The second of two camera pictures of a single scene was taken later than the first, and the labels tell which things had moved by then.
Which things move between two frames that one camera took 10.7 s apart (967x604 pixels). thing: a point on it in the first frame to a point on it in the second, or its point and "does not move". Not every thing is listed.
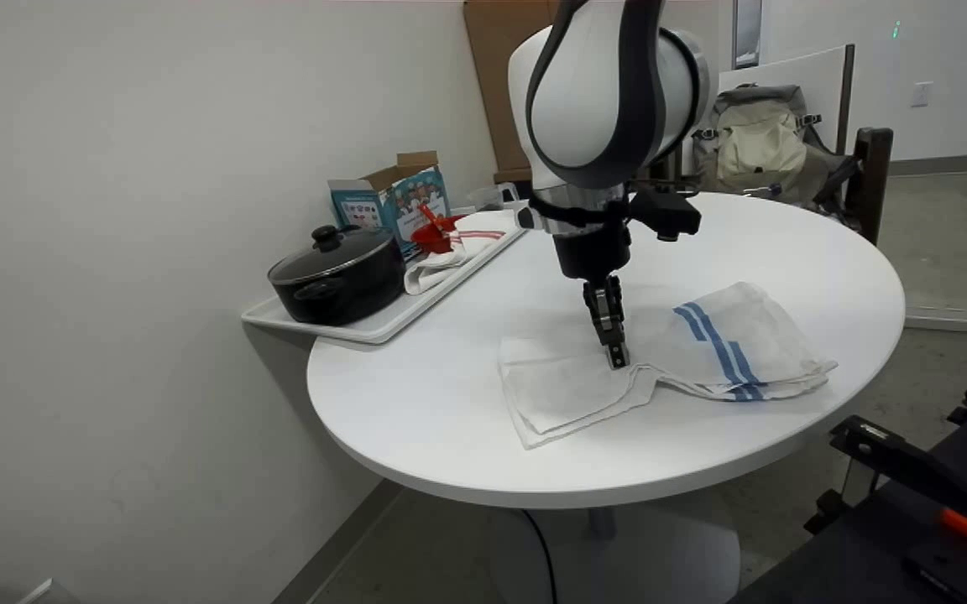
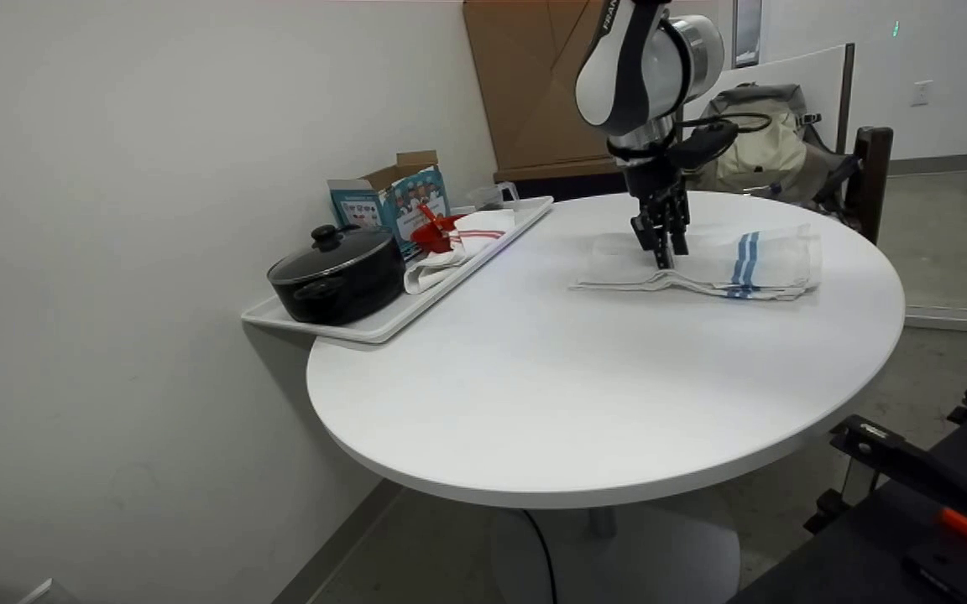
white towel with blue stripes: (723, 342) to (733, 265)
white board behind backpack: (823, 85) does not move
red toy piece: (442, 232) does not move
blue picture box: (390, 198) does not move
